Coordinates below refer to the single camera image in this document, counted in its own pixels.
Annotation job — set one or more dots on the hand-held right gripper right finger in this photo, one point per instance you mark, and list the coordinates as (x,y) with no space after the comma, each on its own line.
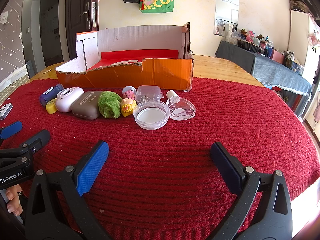
(226,166)

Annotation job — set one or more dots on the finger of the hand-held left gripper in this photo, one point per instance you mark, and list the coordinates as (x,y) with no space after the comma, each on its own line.
(11,130)
(37,140)

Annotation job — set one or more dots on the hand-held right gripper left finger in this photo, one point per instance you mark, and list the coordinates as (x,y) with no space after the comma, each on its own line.
(92,167)

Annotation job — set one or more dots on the yellow bottle cap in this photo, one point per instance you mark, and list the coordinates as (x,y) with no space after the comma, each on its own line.
(51,107)

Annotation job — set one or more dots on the blue bottle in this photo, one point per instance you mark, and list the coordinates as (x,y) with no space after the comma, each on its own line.
(50,92)

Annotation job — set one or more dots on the clear perfume bottle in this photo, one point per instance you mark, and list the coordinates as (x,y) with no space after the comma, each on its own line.
(181,110)

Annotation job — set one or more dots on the clear round lid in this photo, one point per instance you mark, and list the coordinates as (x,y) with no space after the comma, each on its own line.
(150,116)

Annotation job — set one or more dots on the small clear plastic box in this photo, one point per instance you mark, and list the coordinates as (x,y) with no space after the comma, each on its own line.
(148,93)

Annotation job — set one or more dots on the orange cardboard box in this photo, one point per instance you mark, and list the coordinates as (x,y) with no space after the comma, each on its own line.
(162,72)

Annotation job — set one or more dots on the person's left hand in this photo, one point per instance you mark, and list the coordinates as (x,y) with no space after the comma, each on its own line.
(13,206)

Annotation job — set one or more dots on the small white device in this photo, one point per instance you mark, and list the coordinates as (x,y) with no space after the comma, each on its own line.
(5,111)

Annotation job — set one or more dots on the white round case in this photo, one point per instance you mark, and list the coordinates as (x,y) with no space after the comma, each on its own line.
(66,103)

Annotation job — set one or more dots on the grey eyeshadow case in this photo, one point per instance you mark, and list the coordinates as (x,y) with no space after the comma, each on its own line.
(85,107)

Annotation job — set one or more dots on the green rolled towel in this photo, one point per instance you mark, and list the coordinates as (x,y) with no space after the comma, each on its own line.
(108,105)

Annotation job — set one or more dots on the blue bin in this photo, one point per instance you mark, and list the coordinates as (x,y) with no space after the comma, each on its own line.
(29,67)

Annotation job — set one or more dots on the small paper tag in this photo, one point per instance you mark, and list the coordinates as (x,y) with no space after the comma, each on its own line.
(46,71)

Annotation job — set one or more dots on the yellow toy figurine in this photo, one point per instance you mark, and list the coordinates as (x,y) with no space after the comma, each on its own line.
(127,107)

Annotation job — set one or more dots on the red knitted mat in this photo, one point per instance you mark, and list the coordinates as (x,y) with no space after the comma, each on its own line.
(160,142)

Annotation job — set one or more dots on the pink toy figurine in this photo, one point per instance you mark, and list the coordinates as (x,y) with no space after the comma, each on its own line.
(128,94)

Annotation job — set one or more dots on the side table with denim cloth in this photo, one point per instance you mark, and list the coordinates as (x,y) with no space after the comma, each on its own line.
(270,70)

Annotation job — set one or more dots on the paper note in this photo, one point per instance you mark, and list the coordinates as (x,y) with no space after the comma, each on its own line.
(3,17)

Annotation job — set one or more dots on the pink box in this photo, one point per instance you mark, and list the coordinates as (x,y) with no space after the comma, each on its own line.
(277,57)

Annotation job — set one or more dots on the black basket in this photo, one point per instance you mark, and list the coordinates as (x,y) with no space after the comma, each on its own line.
(247,45)

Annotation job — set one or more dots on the dark wooden door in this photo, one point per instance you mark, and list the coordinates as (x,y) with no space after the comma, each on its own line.
(77,17)

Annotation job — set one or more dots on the pink flamingo toy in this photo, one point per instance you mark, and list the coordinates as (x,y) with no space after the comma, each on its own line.
(250,37)

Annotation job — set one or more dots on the white refrigerator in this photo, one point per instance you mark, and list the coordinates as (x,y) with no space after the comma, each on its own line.
(297,30)

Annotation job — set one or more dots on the red tassel charm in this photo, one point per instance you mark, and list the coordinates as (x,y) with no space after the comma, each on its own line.
(143,2)

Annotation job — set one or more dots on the wall mirror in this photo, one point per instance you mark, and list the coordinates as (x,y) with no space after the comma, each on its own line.
(226,17)

